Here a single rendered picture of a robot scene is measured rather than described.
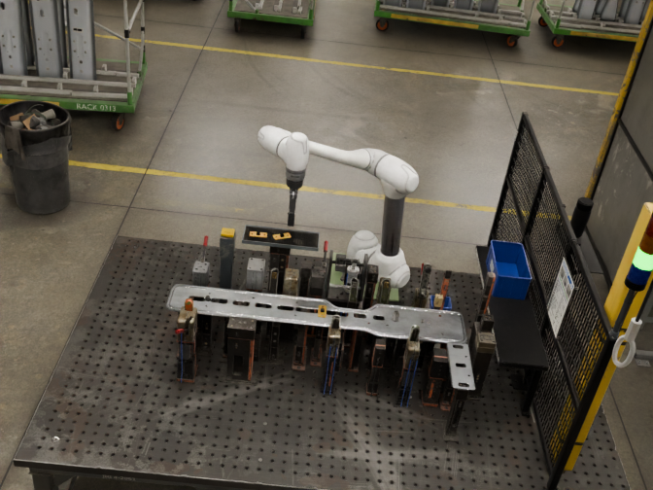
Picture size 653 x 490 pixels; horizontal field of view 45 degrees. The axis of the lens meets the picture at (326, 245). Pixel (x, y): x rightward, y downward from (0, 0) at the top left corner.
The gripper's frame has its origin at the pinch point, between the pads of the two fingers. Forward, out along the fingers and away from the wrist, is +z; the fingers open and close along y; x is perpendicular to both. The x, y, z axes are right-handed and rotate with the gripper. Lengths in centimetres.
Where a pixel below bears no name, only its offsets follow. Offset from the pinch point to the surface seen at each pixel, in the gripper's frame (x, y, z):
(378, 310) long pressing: 45, 21, 35
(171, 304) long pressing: -50, 30, 34
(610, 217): 227, -169, 85
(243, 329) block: -16, 45, 32
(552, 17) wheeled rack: 307, -680, 103
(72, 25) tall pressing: -202, -354, 55
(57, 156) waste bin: -168, -185, 87
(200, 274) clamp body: -40, 11, 30
